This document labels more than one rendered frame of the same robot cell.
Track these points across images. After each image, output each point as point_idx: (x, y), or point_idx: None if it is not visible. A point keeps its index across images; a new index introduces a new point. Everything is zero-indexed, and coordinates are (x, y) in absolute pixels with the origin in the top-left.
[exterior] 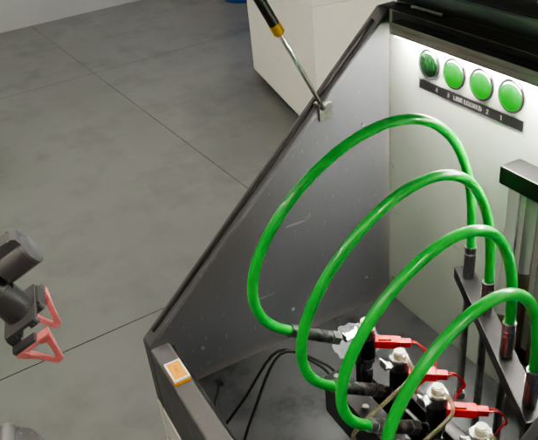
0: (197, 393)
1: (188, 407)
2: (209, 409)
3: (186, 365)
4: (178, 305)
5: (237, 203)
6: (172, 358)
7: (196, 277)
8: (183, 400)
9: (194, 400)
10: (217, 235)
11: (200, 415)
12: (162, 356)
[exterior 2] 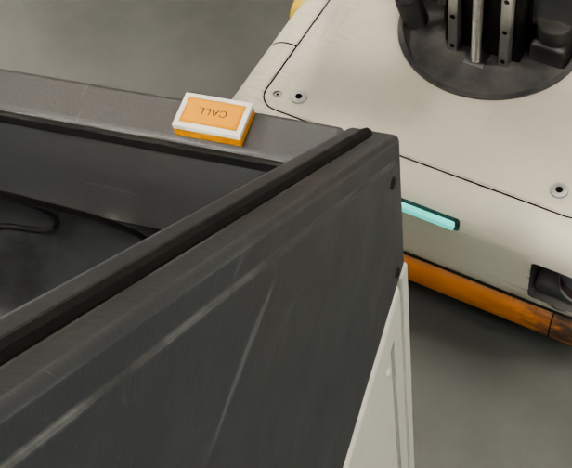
0: (132, 123)
1: (120, 92)
2: (77, 115)
3: (225, 154)
4: (316, 147)
5: (252, 228)
6: (271, 144)
7: (292, 163)
8: (143, 96)
9: (123, 109)
10: (274, 186)
11: (81, 96)
12: (298, 132)
